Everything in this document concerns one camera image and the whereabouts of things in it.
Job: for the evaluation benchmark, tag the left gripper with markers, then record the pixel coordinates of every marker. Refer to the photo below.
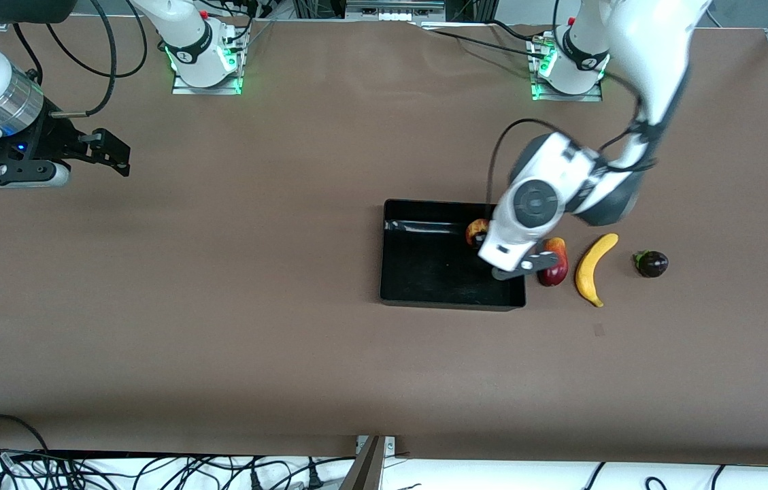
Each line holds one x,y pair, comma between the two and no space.
479,238

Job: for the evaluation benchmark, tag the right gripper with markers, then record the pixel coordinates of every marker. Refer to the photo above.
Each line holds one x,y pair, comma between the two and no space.
50,137

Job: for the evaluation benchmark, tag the red yellow apple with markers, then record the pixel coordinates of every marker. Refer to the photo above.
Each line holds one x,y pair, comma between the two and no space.
476,233

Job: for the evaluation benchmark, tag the yellow banana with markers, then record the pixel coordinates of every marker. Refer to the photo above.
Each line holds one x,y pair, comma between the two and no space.
591,269

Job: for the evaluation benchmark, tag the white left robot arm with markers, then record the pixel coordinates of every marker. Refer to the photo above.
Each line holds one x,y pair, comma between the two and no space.
649,47

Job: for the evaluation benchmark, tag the black plastic box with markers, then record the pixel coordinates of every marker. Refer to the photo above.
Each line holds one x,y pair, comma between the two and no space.
424,265

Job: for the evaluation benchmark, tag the red yellow mango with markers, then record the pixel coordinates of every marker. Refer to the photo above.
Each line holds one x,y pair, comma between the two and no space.
558,271

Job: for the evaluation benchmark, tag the dark purple eggplant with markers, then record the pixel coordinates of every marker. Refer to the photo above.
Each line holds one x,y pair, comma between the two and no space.
652,264

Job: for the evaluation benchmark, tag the dark metal pole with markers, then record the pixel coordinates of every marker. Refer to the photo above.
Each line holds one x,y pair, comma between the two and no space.
364,473

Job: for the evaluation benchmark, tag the grey power strip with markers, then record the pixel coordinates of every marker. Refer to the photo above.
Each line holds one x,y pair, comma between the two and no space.
394,9

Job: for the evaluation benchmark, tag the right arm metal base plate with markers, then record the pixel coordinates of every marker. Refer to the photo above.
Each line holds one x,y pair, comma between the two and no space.
183,90

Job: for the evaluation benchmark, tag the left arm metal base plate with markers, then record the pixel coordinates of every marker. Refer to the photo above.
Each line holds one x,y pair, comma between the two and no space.
564,96

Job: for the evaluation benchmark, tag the small metal bracket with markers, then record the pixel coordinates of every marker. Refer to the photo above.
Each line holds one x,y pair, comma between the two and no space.
389,444

